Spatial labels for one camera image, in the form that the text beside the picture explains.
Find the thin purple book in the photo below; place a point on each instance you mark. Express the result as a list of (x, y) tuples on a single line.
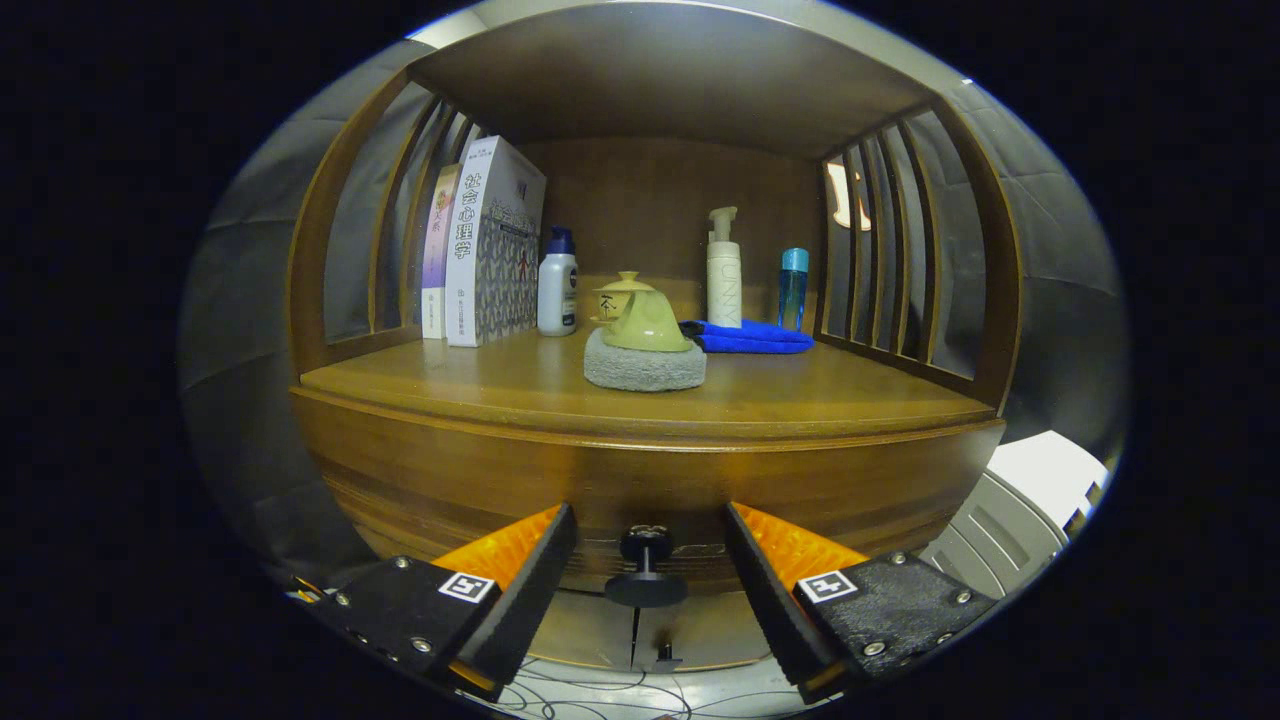
[(438, 260)]

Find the blue transparent bottle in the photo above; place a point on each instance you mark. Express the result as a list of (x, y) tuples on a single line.
[(792, 295)]

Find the yellow lidded tea cup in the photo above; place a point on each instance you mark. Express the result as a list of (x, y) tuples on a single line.
[(618, 290)]

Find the thick white book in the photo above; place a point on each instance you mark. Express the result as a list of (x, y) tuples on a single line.
[(500, 290)]

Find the wooden drawer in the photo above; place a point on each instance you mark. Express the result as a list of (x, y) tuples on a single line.
[(650, 480)]

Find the black drawer knob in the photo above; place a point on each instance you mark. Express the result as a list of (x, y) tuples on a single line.
[(646, 590)]

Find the white plastic storage unit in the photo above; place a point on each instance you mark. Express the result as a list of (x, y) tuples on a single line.
[(1000, 520)]

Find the wooden cabinet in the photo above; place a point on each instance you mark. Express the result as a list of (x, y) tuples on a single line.
[(670, 210)]

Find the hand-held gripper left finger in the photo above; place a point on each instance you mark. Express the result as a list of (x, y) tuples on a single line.
[(525, 600)]

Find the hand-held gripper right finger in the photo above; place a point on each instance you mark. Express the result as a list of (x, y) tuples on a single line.
[(775, 600)]

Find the wooden countertop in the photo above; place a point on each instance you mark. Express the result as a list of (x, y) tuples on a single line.
[(800, 395)]

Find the white bottle blue cap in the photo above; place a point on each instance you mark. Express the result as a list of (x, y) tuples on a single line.
[(557, 295)]

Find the blue folded cloth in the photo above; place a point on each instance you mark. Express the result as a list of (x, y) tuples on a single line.
[(750, 338)]

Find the white pump bottle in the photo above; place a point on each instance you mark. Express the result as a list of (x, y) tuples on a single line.
[(724, 290)]

